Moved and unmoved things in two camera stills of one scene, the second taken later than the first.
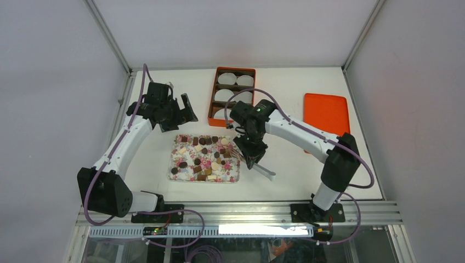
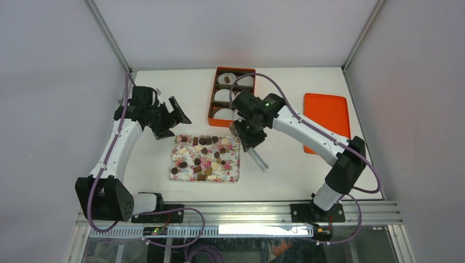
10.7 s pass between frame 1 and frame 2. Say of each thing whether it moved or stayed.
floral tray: stayed
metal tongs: moved
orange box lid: stayed
